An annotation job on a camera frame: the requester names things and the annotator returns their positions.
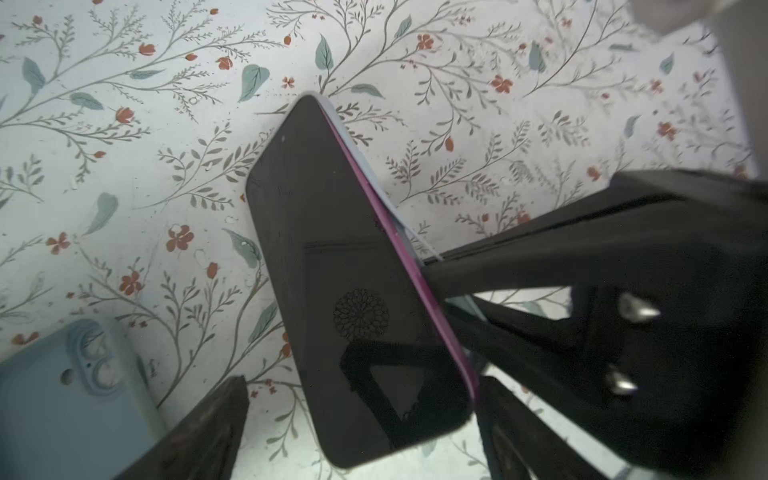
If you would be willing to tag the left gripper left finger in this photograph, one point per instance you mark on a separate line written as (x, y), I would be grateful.
(205, 444)

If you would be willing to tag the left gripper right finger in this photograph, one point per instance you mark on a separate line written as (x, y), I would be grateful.
(518, 444)

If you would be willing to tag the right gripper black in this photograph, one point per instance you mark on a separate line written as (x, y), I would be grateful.
(670, 270)

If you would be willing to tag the black phone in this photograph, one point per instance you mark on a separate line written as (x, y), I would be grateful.
(380, 368)

